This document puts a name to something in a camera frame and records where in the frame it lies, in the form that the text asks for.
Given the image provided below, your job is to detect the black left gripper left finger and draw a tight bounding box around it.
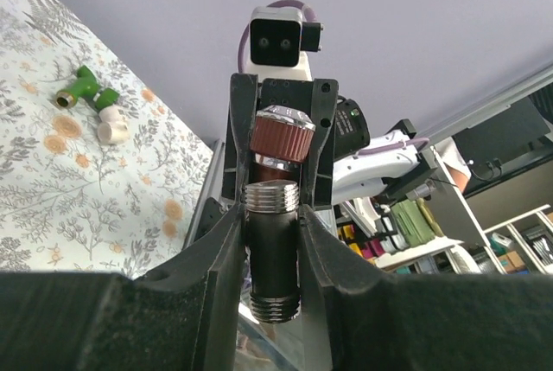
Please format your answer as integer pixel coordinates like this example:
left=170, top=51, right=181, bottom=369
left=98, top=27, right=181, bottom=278
left=1, top=205, right=245, bottom=370

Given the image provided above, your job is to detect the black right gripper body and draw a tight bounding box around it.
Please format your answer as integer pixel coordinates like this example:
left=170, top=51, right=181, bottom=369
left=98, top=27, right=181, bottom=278
left=221, top=74, right=338, bottom=210

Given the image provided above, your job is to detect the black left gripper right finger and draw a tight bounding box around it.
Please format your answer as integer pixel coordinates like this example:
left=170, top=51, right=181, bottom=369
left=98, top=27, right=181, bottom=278
left=299, top=206, right=552, bottom=370

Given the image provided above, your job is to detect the brown water faucet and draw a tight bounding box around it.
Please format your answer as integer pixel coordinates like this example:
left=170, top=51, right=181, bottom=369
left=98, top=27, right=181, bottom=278
left=250, top=105, right=315, bottom=182

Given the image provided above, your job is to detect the chrome threaded pipe nipple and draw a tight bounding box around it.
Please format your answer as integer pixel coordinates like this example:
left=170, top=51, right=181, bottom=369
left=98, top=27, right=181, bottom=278
left=245, top=180, right=300, bottom=323

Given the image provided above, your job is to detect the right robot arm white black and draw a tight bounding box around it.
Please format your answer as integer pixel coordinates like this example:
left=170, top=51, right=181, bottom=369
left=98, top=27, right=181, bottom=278
left=223, top=74, right=435, bottom=245

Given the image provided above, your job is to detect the green water faucet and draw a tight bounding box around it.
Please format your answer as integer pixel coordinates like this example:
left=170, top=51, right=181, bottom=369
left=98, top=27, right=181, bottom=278
left=55, top=66, right=120, bottom=112

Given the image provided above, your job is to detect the white pipe fitting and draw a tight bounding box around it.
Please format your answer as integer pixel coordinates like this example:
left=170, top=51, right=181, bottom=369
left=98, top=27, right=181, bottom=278
left=97, top=105, right=130, bottom=145

